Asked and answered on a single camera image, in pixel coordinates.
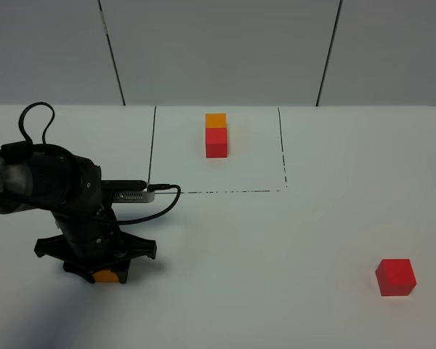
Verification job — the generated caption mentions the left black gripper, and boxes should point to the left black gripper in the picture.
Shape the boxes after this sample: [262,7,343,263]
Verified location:
[34,203,156,284]

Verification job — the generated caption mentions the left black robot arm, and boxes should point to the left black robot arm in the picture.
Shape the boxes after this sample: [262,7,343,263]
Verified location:
[0,147,157,284]

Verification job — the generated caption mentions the red template cube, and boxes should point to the red template cube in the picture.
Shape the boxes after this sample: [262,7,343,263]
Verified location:
[206,128,228,158]

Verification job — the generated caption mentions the orange template cube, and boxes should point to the orange template cube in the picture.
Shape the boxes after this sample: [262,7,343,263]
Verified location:
[206,113,227,129]

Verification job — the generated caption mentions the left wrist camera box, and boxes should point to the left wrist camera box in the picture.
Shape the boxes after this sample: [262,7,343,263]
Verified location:
[101,180,155,204]

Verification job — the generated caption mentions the left black camera cable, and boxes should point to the left black camera cable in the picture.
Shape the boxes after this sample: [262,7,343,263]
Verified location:
[18,102,182,225]

